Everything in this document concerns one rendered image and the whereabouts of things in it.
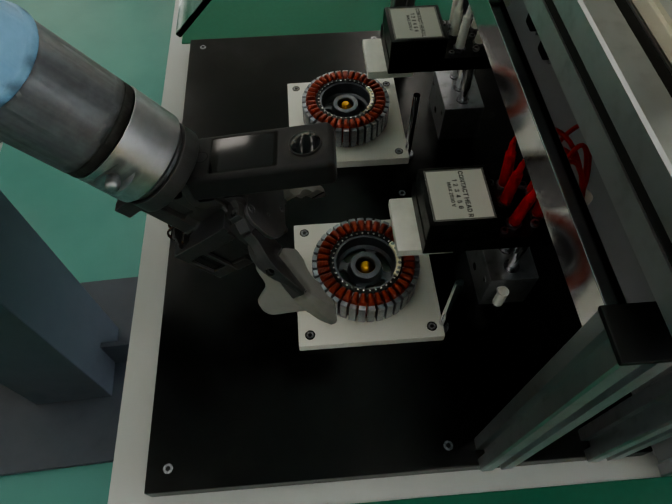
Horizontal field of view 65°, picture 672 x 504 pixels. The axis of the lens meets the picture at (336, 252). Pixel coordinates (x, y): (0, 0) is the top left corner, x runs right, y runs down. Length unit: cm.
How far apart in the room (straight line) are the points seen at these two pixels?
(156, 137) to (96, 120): 4
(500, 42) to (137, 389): 47
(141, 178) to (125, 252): 124
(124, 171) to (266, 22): 60
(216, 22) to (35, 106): 63
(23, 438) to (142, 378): 91
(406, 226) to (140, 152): 24
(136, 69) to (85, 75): 179
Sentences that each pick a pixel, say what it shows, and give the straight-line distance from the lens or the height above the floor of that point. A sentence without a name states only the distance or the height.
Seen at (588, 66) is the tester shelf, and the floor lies 110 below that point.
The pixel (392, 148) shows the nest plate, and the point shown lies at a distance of 69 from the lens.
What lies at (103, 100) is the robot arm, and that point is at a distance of 38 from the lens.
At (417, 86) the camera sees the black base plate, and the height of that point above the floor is 77.
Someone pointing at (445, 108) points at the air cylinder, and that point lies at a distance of 69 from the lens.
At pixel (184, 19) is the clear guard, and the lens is 49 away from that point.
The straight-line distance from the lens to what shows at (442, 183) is 48.
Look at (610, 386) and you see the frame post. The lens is 32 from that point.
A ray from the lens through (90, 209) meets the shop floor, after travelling 176.
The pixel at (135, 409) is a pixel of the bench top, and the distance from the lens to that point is 60.
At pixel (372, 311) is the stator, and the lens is 53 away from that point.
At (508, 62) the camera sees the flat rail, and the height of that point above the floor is 104.
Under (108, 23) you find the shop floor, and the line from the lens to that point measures 242.
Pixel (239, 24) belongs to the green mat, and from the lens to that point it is 95.
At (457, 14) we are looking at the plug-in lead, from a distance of 65.
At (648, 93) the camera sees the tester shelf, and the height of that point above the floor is 112.
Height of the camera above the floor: 129
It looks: 58 degrees down
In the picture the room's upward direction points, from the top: straight up
